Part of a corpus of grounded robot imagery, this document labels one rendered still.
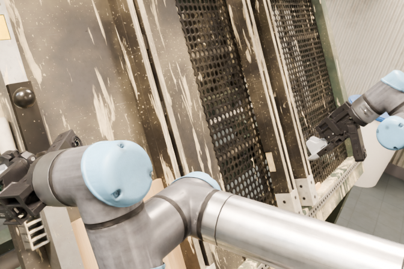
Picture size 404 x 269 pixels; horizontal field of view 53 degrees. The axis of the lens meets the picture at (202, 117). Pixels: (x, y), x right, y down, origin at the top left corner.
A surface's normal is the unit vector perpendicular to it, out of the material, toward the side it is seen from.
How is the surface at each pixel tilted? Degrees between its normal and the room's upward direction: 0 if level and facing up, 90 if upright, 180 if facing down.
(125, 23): 90
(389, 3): 90
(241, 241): 86
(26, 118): 56
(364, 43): 90
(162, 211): 12
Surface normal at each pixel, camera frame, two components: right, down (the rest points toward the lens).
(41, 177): -0.64, -0.16
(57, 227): 0.77, -0.15
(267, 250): -0.52, 0.18
